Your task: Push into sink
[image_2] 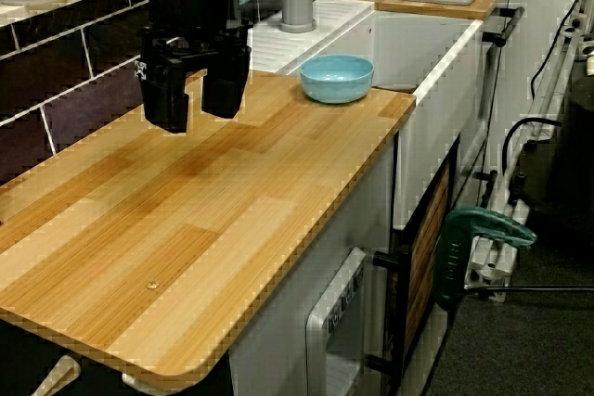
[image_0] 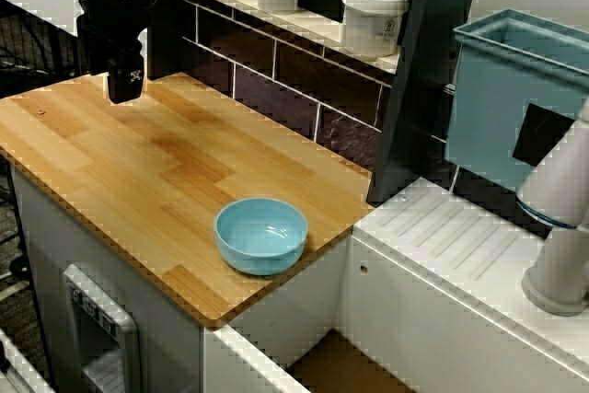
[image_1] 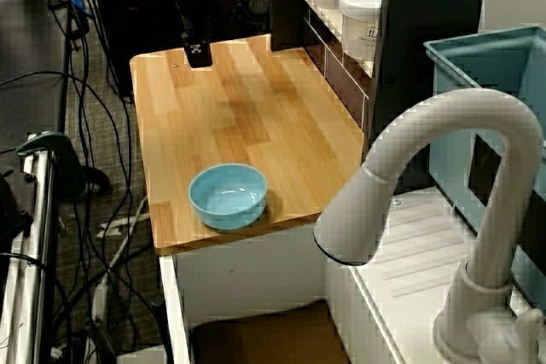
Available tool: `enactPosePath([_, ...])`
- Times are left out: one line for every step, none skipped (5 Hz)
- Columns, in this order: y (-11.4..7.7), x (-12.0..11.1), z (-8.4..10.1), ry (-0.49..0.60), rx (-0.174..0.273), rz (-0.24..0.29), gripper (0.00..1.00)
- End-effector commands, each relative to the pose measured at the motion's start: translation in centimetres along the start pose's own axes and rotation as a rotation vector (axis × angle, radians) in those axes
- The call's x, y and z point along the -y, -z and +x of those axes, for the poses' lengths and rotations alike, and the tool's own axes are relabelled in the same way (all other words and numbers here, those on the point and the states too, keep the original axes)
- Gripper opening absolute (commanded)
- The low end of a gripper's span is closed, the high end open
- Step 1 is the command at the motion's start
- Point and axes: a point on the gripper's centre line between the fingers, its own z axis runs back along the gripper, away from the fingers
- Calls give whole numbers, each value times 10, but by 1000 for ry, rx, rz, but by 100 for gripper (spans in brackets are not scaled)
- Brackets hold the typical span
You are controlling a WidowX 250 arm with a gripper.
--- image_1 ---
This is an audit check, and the green clamp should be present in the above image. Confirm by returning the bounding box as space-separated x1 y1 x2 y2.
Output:
15 130 87 199

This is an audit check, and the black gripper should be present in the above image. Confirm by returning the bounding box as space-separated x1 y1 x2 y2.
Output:
179 18 213 69

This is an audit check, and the long black looping cable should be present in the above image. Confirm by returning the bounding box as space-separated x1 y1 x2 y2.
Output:
0 72 134 263

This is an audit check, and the teal plastic bin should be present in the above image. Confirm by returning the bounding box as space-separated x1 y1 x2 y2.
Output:
423 25 546 312

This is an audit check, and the silver metal pole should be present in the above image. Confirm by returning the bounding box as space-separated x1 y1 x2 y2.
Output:
3 133 59 364

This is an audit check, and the wooden countertop board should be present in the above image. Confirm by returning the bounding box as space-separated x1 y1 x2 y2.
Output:
129 33 366 256

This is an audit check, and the white floor cable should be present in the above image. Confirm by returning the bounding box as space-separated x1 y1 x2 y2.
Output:
90 195 149 331

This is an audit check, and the black box device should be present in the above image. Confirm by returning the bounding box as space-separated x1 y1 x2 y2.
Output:
0 167 34 254

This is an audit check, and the black shelf unit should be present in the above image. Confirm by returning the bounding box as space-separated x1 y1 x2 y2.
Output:
270 0 490 190

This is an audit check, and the light blue bowl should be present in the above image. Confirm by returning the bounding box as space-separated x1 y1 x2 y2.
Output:
189 163 269 231

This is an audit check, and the white lidded jar with print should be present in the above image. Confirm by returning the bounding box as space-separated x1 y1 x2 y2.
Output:
339 0 385 61

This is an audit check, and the white sink unit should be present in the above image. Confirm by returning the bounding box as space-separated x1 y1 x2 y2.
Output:
158 187 546 364

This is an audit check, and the white curved faucet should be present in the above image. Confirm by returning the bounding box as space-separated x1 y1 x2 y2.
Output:
313 87 546 364

